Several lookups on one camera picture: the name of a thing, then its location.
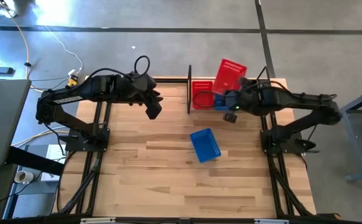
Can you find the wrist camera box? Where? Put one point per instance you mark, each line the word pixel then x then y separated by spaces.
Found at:
pixel 141 77
pixel 244 82

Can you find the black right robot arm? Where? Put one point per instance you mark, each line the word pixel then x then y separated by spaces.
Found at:
pixel 293 99

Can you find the black desk leg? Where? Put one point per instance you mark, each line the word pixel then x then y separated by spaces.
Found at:
pixel 35 160

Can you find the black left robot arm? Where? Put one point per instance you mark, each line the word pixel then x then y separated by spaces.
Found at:
pixel 66 99

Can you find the black base clamp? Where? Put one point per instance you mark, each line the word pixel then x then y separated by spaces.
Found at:
pixel 67 137
pixel 307 144

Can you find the white box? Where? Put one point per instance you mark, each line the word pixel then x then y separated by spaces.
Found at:
pixel 55 152

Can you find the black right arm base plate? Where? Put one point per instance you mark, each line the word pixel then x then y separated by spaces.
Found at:
pixel 294 137

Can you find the red plastic basket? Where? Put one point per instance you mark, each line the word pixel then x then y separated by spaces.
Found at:
pixel 203 100
pixel 227 76

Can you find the grey metal table frame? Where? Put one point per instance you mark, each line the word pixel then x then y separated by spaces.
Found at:
pixel 353 146

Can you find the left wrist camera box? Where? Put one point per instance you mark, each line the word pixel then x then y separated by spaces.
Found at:
pixel 141 77

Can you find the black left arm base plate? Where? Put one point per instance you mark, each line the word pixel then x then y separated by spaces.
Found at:
pixel 101 144

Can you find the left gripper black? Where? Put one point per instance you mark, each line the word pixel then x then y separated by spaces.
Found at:
pixel 137 91

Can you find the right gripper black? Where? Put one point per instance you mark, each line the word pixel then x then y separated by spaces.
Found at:
pixel 240 101

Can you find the black aluminium rig frame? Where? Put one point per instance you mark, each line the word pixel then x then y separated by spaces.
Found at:
pixel 174 80

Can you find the white frame label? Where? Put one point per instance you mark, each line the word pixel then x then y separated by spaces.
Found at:
pixel 98 221
pixel 271 221

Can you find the grey desk top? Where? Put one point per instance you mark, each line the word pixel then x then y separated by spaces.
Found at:
pixel 3 124

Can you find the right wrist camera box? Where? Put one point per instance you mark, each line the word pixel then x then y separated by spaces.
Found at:
pixel 244 82

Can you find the blue plastic basket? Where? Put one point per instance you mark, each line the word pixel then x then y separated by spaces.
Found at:
pixel 205 145
pixel 219 104

